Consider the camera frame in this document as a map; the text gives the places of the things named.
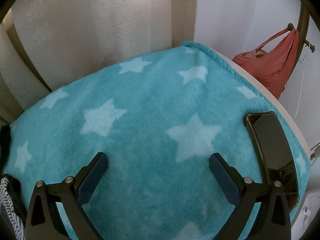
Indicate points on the cream patterned curtain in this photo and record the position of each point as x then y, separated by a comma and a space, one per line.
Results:
46, 44

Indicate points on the dark metal coat rack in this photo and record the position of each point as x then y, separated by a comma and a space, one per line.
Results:
302, 28

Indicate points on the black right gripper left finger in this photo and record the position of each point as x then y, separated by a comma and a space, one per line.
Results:
43, 218

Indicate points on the black smartphone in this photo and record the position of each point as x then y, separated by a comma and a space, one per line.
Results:
273, 153

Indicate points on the red plastic bag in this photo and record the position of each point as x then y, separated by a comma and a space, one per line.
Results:
272, 69

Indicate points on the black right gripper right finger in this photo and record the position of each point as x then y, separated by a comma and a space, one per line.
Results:
272, 220

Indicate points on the turquoise cartoon fleece blanket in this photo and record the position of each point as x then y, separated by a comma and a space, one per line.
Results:
158, 118

